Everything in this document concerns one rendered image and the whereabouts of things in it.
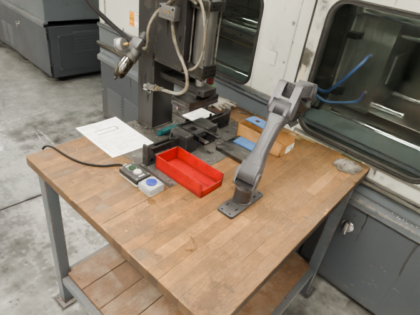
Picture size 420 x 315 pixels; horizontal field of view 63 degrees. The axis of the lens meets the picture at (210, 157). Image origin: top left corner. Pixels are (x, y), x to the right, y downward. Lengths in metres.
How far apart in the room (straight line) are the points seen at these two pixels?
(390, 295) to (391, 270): 0.15
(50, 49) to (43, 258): 2.73
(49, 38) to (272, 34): 3.00
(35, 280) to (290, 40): 1.88
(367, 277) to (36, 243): 1.93
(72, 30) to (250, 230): 3.71
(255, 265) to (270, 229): 0.17
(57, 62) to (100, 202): 3.40
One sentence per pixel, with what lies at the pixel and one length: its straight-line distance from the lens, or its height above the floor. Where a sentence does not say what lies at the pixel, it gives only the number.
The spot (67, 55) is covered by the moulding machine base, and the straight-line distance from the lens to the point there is 4.52.
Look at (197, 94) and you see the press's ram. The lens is 1.40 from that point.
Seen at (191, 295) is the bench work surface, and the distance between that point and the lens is 0.98.
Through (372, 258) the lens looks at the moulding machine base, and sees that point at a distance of 2.02.
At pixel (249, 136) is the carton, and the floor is 0.93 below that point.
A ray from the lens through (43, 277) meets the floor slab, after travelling 2.22.
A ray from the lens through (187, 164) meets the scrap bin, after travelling 1.41.
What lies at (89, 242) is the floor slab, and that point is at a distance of 2.34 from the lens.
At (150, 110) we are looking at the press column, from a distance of 1.62.
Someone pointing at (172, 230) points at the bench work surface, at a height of 0.90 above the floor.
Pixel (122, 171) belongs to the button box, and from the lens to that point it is 1.32.
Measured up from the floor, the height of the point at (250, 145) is 0.92.
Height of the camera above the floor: 1.70
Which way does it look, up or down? 33 degrees down
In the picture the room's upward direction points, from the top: 8 degrees clockwise
